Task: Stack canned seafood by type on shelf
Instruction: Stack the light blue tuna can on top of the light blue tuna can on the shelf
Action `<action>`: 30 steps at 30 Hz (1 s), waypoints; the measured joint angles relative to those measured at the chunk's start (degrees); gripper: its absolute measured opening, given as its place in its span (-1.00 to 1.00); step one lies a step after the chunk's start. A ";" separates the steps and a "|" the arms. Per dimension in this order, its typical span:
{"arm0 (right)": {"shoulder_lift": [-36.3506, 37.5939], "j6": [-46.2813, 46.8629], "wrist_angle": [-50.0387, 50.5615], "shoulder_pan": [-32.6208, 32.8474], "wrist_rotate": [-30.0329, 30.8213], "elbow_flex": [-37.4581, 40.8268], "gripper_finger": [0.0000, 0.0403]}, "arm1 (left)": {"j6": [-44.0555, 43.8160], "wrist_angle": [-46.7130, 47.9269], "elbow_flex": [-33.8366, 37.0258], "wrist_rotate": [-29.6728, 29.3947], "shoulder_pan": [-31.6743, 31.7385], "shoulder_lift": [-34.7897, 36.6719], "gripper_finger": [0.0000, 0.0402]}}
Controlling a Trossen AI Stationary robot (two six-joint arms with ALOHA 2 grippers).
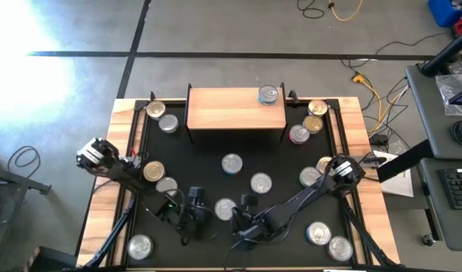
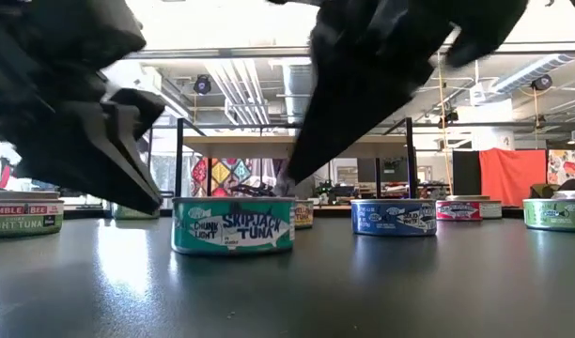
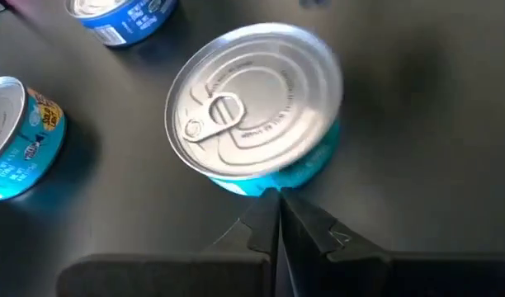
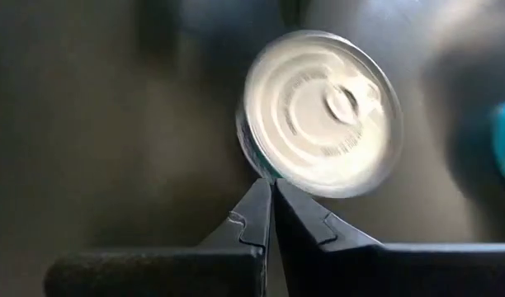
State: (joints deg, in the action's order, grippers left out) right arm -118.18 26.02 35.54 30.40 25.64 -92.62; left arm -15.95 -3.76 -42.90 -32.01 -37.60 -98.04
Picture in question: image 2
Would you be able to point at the teal yellow label tuna can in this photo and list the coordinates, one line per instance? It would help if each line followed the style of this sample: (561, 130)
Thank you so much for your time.
(304, 215)

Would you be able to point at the black aluminium table frame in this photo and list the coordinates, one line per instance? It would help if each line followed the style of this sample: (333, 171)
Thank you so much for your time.
(332, 213)

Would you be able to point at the green albacore can silver lid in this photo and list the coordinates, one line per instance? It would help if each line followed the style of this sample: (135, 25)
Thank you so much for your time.
(555, 215)

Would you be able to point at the Bumble Bee light tuna can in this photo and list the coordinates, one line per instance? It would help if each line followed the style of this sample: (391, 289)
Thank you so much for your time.
(24, 220)
(132, 214)

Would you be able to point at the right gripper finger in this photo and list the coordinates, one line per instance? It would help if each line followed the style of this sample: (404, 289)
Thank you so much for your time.
(353, 94)

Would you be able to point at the orange fabric panel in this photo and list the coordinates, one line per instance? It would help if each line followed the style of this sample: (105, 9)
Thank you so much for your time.
(513, 173)

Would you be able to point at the colourful floral poster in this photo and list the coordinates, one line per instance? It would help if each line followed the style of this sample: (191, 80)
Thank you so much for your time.
(567, 164)

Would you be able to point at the colourful patchwork quilt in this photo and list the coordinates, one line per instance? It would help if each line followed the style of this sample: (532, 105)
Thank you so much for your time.
(222, 173)

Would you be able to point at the white column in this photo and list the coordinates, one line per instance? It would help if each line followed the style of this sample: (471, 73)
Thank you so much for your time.
(492, 136)

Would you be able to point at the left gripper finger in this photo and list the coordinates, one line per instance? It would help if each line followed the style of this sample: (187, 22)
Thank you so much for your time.
(132, 117)
(81, 150)

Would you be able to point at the blue albacore tuna can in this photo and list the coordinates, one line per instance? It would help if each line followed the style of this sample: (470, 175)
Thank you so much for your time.
(391, 218)

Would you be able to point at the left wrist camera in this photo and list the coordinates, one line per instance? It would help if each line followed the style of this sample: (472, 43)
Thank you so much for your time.
(95, 28)

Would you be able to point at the grey overhead frame bar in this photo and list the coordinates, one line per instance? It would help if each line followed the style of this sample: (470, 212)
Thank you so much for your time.
(222, 52)

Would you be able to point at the black panel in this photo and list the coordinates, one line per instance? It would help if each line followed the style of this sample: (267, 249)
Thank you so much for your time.
(466, 171)

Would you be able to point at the white ceiling light strip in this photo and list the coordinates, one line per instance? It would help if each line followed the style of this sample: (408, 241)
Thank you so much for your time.
(532, 72)

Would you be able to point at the black ceiling spotlight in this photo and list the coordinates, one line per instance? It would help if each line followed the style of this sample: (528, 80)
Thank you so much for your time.
(542, 82)
(202, 85)

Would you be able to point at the wooden shelf black frame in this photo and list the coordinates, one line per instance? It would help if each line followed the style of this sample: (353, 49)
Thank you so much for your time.
(250, 145)

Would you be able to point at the teal skipjack tuna can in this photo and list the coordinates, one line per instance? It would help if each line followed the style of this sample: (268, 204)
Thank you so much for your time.
(231, 225)

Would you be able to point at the silver air duct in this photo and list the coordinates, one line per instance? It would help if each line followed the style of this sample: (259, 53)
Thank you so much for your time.
(297, 89)

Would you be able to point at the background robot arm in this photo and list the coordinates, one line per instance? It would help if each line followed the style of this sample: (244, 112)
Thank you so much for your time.
(254, 190)
(327, 188)

